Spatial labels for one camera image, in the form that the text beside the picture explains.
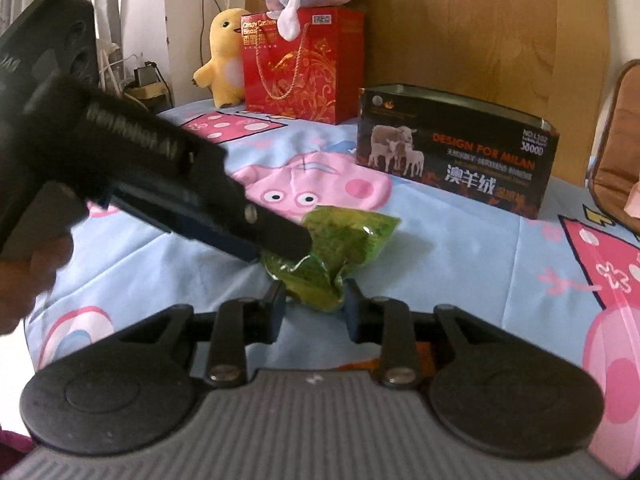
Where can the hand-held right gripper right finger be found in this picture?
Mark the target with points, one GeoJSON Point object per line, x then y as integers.
{"type": "Point", "coordinates": [351, 315]}

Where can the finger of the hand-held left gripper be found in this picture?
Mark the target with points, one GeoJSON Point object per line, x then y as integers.
{"type": "Point", "coordinates": [190, 225]}
{"type": "Point", "coordinates": [270, 230]}

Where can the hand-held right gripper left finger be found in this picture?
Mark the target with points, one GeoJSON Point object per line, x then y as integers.
{"type": "Point", "coordinates": [277, 310]}

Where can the green candy packet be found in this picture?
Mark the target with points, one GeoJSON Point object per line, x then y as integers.
{"type": "Point", "coordinates": [345, 240]}

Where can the black sheep print box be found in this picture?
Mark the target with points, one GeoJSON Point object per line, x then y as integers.
{"type": "Point", "coordinates": [450, 150]}

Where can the person's left hand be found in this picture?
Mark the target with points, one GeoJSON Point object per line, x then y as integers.
{"type": "Point", "coordinates": [35, 285]}

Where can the power strip with plugs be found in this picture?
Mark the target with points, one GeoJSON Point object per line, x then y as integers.
{"type": "Point", "coordinates": [147, 87]}

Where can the blue pig print blanket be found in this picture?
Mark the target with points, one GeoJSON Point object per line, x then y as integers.
{"type": "Point", "coordinates": [475, 270]}

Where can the yellow plush duck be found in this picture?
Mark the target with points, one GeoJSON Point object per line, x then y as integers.
{"type": "Point", "coordinates": [225, 60]}

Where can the red gift bag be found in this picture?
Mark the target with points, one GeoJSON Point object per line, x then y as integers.
{"type": "Point", "coordinates": [310, 75]}

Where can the wooden headboard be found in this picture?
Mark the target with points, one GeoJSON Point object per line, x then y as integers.
{"type": "Point", "coordinates": [475, 25]}

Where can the brown chair cushion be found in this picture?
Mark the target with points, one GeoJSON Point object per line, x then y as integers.
{"type": "Point", "coordinates": [617, 160]}

